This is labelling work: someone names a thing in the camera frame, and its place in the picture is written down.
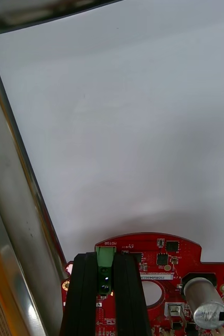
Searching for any round red circuit board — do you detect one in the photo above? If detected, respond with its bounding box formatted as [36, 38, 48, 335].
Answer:
[61, 232, 224, 336]

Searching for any white sheet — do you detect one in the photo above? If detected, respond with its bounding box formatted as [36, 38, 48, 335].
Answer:
[0, 0, 224, 310]

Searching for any steel tray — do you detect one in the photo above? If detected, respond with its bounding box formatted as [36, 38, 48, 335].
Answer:
[0, 0, 125, 336]

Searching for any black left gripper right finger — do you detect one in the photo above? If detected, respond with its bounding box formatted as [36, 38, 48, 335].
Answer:
[113, 254, 153, 336]

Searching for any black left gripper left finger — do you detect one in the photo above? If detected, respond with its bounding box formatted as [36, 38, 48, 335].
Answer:
[60, 252, 99, 336]

